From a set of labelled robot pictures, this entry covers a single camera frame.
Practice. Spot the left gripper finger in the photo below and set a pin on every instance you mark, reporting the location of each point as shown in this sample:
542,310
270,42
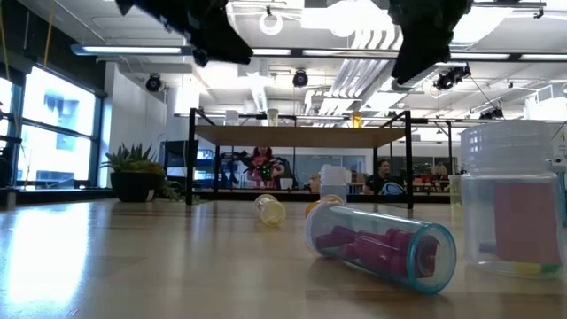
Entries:
226,46

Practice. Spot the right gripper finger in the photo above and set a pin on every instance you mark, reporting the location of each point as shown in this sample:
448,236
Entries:
421,49

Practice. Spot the orange medicine bottle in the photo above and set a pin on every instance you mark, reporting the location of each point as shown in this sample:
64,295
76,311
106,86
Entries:
325,200
357,120

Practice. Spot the clear medicine bottle pink label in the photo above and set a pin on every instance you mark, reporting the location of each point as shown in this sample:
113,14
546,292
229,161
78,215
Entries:
509,212

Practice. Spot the clear tube with pink pieces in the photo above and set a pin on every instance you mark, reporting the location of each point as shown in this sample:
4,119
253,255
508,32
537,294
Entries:
376,248

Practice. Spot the black background robot arm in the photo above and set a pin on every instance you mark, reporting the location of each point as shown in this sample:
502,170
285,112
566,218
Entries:
235,161
290,173

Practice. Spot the wooden shelf black metal legs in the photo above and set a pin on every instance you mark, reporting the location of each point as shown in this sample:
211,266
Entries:
292,136

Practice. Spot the black spotlight cluster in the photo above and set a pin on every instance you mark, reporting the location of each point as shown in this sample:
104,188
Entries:
452,79

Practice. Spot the ceiling strip light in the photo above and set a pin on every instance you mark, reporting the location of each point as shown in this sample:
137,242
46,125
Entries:
480,56
542,57
133,49
271,52
345,52

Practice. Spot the black round spotlight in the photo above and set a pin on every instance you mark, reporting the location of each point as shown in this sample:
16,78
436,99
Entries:
153,83
300,79

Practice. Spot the white ceiling panel light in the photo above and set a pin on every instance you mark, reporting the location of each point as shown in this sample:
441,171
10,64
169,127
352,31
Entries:
345,17

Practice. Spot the black track lights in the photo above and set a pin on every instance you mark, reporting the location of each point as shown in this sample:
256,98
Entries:
491,114

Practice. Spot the person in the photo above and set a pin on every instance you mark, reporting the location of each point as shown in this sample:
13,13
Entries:
261,157
383,168

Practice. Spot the black monitor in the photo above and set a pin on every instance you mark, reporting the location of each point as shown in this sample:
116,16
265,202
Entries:
177,155

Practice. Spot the white ceiling vent unit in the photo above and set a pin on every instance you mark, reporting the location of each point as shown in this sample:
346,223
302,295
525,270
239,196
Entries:
551,93

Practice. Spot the blue white round object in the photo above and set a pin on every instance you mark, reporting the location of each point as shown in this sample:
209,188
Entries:
392,189

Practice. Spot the white cup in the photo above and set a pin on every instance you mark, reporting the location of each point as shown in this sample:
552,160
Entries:
286,184

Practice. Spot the cardboard box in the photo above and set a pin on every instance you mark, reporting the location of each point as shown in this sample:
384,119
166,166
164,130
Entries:
314,184

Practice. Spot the succulent plant in black pot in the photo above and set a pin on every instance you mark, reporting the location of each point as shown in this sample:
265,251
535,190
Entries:
135,186

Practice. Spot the large glass window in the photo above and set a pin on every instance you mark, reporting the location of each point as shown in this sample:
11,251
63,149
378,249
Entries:
57,133

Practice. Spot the white slatted ceiling duct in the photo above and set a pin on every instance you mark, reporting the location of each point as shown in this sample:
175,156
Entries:
354,80

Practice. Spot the black background frame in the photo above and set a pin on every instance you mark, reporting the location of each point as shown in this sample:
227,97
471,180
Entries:
449,146

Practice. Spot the black aluminium rig frame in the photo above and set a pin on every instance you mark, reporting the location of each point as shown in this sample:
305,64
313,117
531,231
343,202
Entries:
66,195

